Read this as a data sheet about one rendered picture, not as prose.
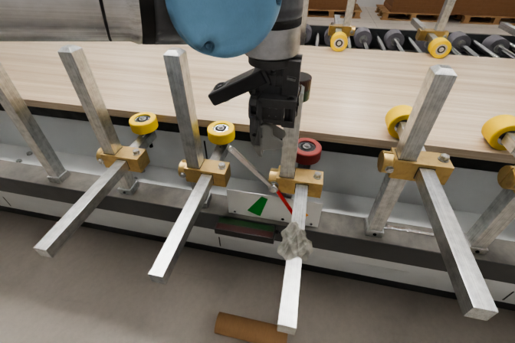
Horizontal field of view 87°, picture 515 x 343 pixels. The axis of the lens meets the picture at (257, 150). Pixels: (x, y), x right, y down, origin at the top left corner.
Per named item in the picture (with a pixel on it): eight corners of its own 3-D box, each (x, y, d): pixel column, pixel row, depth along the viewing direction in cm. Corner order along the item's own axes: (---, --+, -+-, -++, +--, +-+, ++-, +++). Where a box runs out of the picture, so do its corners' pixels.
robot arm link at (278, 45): (234, 28, 37) (249, 13, 45) (235, 63, 40) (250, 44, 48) (299, 32, 36) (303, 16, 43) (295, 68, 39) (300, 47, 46)
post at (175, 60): (207, 210, 82) (178, 52, 53) (196, 208, 83) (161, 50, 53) (211, 201, 85) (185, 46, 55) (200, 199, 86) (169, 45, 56)
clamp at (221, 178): (225, 189, 73) (224, 175, 70) (178, 181, 75) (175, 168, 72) (231, 174, 77) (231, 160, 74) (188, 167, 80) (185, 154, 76)
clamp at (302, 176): (319, 198, 68) (323, 184, 65) (267, 191, 70) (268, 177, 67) (320, 183, 73) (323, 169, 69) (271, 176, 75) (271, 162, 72)
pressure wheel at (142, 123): (167, 148, 88) (159, 118, 81) (142, 157, 85) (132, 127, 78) (159, 136, 93) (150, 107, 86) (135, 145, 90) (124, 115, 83)
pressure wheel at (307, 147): (316, 187, 75) (322, 155, 67) (287, 183, 76) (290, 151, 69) (316, 168, 81) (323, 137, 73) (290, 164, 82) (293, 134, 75)
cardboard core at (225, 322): (286, 347, 106) (213, 329, 110) (284, 353, 111) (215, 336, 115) (288, 324, 112) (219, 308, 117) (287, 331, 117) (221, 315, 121)
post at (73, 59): (133, 199, 87) (69, 48, 57) (124, 197, 88) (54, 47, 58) (139, 191, 90) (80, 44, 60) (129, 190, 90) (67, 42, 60)
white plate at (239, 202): (317, 228, 75) (323, 204, 69) (228, 213, 80) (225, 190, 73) (317, 227, 76) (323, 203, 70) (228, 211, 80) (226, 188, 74)
